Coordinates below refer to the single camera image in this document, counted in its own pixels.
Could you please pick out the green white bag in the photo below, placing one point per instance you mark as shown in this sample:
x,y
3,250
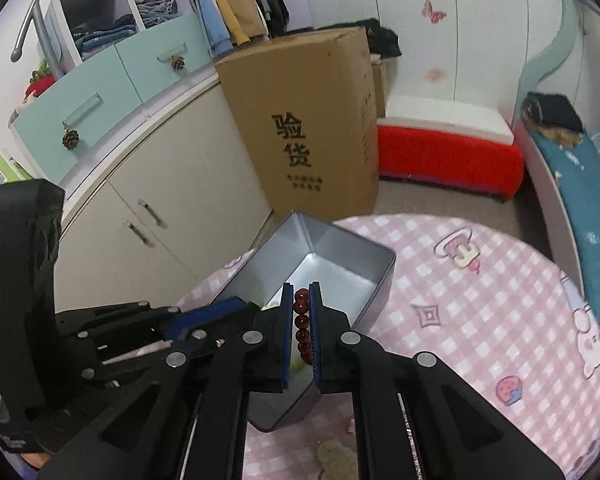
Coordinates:
x,y
11,170

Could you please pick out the red storage bench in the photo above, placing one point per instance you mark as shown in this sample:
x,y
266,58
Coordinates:
x,y
449,143

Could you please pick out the hanging clothes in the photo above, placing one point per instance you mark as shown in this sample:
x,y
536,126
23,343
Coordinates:
x,y
230,24

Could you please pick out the cream curved cabinet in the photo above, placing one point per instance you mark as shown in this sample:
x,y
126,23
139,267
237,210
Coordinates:
x,y
171,204

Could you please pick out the blue patterned mattress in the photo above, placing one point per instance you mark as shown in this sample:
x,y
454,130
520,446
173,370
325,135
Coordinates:
x,y
577,175

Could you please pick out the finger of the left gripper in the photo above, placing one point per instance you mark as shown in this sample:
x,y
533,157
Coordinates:
x,y
114,329
208,325

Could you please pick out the metal handrail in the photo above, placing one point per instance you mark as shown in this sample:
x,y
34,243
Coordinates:
x,y
34,16

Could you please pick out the pink checkered tablecloth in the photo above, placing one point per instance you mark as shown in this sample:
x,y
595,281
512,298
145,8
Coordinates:
x,y
503,316

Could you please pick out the purple cubby shelf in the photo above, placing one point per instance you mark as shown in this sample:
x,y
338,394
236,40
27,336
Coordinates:
x,y
115,5

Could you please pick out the mint drawer unit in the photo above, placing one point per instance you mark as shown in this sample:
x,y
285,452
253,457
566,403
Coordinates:
x,y
60,127

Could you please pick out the large cardboard box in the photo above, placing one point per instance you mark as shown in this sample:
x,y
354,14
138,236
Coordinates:
x,y
305,107

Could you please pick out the teal bunk bed frame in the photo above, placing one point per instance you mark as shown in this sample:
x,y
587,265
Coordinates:
x,y
563,57

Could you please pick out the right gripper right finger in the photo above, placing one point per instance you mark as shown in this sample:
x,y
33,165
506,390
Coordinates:
x,y
415,418

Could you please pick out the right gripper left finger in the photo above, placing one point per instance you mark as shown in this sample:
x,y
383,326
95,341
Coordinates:
x,y
186,418

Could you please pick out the folded dark clothes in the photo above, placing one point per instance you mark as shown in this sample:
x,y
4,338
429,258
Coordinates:
x,y
553,117

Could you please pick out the grey metal tin box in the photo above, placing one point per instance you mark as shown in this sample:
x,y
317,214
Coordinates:
x,y
355,275

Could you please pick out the black clothes pile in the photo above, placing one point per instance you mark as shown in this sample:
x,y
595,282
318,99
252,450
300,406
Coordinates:
x,y
381,40

